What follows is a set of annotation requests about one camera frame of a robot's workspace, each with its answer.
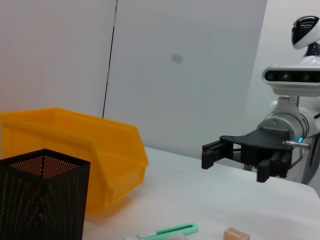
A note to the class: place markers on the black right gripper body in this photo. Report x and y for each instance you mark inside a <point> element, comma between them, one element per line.
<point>255,143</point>

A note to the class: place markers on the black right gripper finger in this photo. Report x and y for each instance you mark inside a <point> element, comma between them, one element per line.
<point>277,166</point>
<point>212,153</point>

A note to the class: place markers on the beige rectangular eraser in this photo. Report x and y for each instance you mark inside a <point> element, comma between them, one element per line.
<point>236,234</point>

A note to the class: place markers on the mint green utility knife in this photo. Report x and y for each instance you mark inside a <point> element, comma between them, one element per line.
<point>175,228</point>

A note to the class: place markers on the black mesh pen holder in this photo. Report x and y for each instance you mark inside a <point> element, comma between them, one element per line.
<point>42,200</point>

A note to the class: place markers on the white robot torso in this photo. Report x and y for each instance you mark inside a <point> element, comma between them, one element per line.
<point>312,61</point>

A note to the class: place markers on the white black robot head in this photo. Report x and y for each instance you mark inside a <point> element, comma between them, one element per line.
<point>303,32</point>

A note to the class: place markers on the yellow plastic storage bin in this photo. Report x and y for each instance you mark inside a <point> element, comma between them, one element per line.
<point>75,140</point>

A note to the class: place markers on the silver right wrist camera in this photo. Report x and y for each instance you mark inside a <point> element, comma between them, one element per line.
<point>287,76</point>

